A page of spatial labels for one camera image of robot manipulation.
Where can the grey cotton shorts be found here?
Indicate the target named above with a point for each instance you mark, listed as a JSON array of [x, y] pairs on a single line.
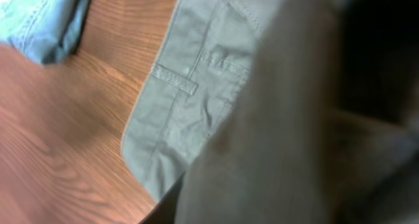
[[281, 111]]

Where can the folded blue denim jeans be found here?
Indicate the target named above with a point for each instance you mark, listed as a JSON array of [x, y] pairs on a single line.
[[44, 31]]

